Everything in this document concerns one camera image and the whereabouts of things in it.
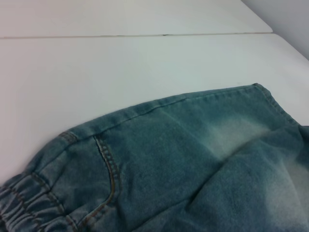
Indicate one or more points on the blue denim shorts with print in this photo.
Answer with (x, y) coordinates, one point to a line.
(183, 169)

